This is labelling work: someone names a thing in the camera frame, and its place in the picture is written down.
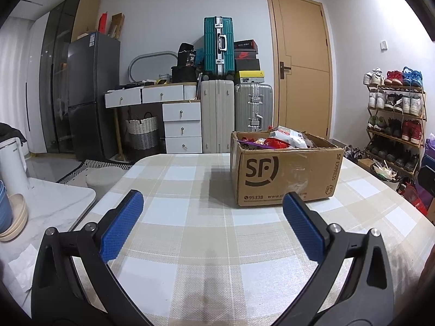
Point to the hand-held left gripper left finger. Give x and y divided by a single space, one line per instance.
120 227

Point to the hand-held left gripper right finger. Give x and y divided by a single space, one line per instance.
304 227

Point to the brown cardboard box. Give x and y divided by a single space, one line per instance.
289 176

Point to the white round stool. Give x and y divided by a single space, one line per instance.
102 180

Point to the black white patterned rug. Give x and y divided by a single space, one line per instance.
88 168

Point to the white marble side table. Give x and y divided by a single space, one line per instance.
51 203

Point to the beige checkered tablecloth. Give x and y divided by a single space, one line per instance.
204 231

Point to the small cardboard box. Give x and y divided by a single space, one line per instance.
364 163

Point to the scattered dark shoes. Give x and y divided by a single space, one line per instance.
355 152

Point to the white trash bin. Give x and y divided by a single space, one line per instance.
387 180

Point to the woven laundry basket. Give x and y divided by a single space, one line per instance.
142 132

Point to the white paper sheet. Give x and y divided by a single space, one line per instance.
17 275

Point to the white electric kettle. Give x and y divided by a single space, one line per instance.
13 166

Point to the silver suitcase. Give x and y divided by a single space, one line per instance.
253 108

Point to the white drawer desk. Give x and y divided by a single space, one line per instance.
181 112

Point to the grey refrigerator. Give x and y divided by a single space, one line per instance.
93 98

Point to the shoe rack with shoes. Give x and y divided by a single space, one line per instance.
404 129

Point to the beige suitcase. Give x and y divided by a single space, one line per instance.
217 115

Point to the dark cloth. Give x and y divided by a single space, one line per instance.
12 130

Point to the purple gift bag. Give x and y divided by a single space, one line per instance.
431 146

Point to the small white basket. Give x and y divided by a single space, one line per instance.
165 77

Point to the wooden door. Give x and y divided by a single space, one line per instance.
302 68

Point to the wooden shoe rack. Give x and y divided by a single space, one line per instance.
423 115

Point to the dark glass cabinet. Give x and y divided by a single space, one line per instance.
57 74

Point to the black storage bin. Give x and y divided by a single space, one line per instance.
185 74

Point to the oval framed mirror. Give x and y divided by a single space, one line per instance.
149 57

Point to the red black shoe box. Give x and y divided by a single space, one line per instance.
246 55

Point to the black printed bag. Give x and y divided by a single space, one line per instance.
187 56

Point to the flat black shoe box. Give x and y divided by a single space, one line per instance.
245 44

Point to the teal suitcase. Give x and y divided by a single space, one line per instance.
217 46

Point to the brown paper bag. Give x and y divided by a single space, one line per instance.
116 25

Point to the tall wooden cabinet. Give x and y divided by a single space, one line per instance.
88 13

